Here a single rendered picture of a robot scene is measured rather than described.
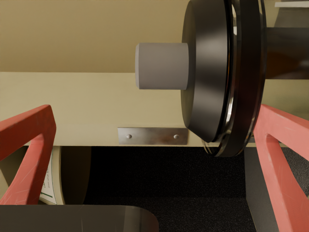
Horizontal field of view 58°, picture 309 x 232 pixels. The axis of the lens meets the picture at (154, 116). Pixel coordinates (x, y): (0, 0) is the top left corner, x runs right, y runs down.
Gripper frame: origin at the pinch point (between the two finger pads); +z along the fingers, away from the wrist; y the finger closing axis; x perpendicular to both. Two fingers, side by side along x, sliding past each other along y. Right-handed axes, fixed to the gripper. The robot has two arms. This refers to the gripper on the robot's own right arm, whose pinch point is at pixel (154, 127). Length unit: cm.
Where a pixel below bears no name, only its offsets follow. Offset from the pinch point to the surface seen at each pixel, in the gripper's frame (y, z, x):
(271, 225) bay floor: -18.1, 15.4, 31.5
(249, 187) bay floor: -18.1, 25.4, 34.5
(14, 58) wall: 35, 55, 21
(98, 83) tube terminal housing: 6.8, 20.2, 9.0
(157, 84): -0.1, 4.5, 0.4
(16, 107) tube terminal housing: 14.6, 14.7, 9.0
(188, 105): -1.9, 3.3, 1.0
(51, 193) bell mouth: 13.4, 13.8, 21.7
